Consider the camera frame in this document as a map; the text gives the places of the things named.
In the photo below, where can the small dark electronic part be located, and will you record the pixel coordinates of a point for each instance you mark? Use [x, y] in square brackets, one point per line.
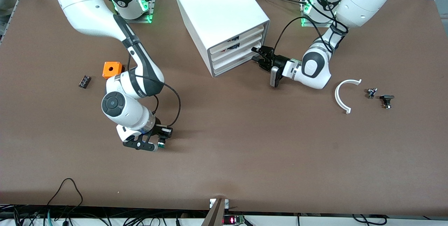
[234, 39]
[233, 47]

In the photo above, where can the small black switch component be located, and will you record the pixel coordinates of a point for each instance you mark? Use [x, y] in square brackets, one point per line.
[386, 97]

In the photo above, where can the small grey metal component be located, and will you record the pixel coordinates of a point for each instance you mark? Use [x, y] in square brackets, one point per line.
[371, 93]

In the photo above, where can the green push button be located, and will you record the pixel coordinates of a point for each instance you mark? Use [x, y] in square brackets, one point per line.
[161, 145]

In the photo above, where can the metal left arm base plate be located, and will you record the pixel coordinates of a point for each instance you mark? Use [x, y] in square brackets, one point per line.
[308, 23]

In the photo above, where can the dark cylindrical capacitor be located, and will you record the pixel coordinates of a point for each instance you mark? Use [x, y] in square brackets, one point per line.
[84, 82]

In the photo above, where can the white curved plastic arc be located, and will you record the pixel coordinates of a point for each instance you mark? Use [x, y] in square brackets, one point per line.
[336, 95]

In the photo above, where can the orange box with hole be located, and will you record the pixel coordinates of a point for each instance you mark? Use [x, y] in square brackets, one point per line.
[110, 68]

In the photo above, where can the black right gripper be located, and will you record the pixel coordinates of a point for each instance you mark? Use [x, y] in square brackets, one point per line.
[157, 128]

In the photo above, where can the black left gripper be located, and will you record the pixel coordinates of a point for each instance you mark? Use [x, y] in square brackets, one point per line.
[279, 60]

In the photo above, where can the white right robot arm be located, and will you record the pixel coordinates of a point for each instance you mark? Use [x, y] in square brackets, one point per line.
[84, 2]

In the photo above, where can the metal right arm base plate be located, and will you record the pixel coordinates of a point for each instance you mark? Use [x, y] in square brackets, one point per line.
[148, 18]

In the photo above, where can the grey camera mount beam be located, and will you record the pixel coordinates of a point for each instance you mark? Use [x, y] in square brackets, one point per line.
[215, 215]

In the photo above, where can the small board with red light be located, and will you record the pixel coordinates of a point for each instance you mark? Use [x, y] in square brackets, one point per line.
[231, 220]

